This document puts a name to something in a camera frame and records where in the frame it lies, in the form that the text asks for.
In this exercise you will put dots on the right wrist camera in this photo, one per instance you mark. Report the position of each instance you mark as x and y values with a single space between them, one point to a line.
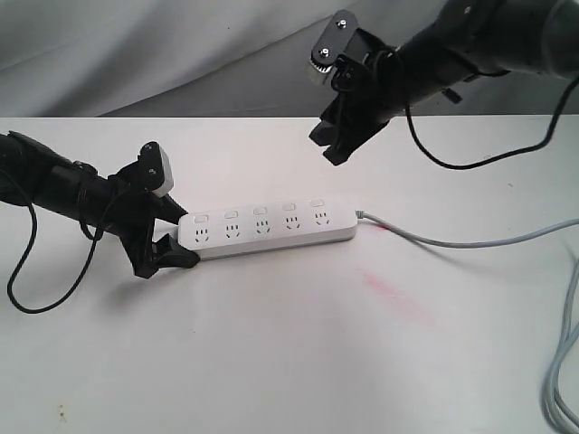
332 42

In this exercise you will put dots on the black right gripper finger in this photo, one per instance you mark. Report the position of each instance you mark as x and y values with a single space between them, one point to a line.
326 132
348 133

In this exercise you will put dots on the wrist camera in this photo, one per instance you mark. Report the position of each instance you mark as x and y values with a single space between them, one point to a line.
332 42
155 169

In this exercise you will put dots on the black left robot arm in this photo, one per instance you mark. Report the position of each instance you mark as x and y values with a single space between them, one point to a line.
33 172

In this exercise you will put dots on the white five-outlet power strip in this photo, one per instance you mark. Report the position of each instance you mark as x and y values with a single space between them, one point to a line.
262 227

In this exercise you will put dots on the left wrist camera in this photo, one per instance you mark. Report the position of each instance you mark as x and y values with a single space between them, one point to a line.
155 169

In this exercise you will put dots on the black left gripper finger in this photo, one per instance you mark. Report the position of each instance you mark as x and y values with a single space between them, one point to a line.
168 253
168 210

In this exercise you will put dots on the grey backdrop cloth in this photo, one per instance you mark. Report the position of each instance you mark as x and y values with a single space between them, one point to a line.
177 58

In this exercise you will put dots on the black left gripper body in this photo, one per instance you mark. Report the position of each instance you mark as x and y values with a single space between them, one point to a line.
131 217

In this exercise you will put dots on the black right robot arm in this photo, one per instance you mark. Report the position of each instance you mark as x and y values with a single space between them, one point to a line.
468 40

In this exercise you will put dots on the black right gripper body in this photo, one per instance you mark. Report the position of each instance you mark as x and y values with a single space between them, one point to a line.
359 80

